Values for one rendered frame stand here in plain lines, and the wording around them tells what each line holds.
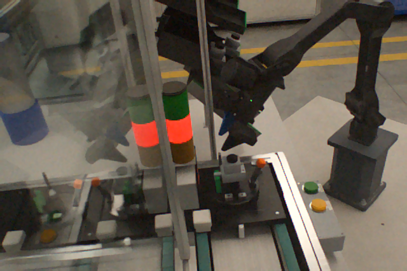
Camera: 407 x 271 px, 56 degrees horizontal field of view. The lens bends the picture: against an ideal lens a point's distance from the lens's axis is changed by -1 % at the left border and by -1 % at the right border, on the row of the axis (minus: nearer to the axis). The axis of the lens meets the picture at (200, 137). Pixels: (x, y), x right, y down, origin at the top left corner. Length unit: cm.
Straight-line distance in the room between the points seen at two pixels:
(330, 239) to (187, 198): 42
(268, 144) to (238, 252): 55
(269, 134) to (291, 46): 68
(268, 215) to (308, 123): 64
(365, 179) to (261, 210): 32
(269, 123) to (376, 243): 65
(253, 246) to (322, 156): 51
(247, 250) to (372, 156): 42
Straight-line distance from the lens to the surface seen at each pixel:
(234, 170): 103
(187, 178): 75
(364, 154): 113
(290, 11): 512
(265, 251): 104
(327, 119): 162
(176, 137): 71
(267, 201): 108
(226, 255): 103
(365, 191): 123
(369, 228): 121
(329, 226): 105
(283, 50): 89
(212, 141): 123
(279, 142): 147
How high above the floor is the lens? 173
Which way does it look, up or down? 35 degrees down
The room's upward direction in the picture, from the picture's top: 6 degrees counter-clockwise
